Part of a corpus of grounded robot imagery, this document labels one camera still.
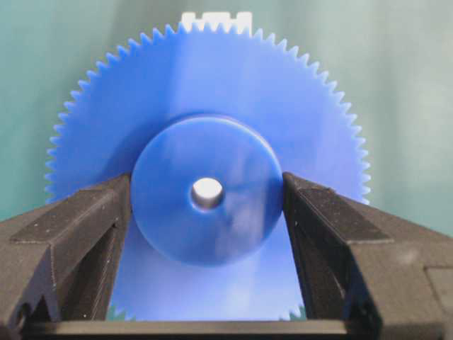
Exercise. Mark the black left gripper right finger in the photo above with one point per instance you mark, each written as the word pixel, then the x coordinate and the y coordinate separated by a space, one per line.
pixel 382 274

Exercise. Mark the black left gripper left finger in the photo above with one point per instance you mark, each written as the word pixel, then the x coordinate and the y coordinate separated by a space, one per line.
pixel 59 262

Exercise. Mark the large blue plastic gear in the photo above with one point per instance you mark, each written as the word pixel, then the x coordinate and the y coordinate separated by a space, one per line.
pixel 206 122

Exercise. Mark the long aluminium extrusion rail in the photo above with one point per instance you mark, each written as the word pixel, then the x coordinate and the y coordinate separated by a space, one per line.
pixel 242 22

